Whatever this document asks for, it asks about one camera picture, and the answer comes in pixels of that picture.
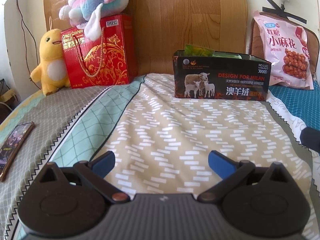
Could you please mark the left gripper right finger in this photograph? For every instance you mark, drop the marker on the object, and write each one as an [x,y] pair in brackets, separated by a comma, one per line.
[231,172]

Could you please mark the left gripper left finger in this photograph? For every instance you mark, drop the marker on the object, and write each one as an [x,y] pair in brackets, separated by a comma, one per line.
[92,175]

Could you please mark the dark green snack packet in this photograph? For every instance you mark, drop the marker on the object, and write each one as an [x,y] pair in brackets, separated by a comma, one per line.
[194,50]

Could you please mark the light green snack packet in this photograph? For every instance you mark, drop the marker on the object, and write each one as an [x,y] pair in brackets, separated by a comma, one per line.
[226,55]

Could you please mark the patterned bed sheet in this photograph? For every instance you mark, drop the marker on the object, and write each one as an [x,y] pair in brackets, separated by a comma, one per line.
[161,143]

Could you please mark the smartphone in brown case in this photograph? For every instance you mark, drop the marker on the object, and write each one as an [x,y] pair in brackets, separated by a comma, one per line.
[12,145]

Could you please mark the pink fried twist bag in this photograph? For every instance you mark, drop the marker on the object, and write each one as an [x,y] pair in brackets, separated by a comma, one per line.
[285,46]

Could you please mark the black sheep print box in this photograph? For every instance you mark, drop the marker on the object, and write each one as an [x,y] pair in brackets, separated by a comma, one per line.
[199,77]

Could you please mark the yellow duck plush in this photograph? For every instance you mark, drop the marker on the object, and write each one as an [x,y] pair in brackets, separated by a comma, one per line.
[51,71]

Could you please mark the red gift box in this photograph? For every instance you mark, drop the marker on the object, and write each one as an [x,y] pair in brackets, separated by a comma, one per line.
[110,60]

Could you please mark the wooden headboard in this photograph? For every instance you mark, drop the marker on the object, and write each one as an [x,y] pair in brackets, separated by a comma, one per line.
[162,27]

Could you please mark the pink blue unicorn plush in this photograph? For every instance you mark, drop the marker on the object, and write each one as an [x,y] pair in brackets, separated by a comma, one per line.
[86,14]

